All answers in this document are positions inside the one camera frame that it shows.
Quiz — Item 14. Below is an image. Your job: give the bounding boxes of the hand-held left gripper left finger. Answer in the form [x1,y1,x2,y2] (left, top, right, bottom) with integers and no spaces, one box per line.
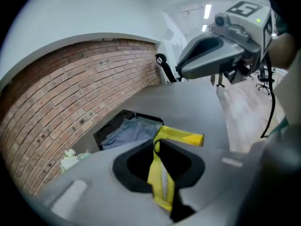
[41,139,173,226]

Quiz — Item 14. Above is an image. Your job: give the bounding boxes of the yellow fabric bag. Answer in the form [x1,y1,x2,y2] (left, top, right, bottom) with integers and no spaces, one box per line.
[146,125,205,213]

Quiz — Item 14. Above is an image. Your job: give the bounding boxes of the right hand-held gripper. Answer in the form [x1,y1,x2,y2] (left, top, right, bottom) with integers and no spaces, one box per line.
[175,0,277,84]

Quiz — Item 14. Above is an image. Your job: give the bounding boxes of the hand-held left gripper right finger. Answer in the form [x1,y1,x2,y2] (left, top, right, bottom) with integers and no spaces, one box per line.
[159,138,260,214]

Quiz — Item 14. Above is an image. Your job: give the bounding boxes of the white artificial flower bouquet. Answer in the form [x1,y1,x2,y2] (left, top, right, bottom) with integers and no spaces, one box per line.
[60,149,92,174]

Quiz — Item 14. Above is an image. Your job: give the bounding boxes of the black tray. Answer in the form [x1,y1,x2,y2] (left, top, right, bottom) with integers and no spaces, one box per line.
[93,109,164,152]

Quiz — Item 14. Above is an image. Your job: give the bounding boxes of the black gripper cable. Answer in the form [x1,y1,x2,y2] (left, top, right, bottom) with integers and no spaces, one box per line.
[260,52,277,139]

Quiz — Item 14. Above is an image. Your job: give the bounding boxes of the person's right forearm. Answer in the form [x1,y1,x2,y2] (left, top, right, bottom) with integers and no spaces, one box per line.
[267,33,297,70]

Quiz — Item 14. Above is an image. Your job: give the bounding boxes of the dark green printed t-shirt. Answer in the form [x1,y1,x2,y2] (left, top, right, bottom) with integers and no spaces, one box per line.
[269,116,289,136]

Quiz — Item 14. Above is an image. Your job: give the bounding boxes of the blue denim cloth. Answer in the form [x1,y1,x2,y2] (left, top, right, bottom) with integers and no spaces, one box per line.
[101,118,163,151]

